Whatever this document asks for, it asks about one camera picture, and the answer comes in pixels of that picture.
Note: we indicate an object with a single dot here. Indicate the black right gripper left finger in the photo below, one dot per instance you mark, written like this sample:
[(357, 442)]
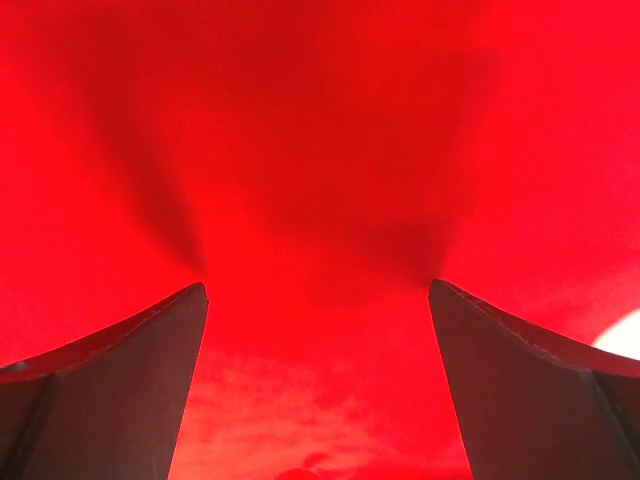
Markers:
[(108, 405)]

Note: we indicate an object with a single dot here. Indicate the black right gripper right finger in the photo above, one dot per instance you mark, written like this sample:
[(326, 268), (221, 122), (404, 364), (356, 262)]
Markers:
[(531, 403)]

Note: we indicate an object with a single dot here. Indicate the red t-shirt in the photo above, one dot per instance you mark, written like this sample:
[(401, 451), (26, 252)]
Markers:
[(316, 164)]

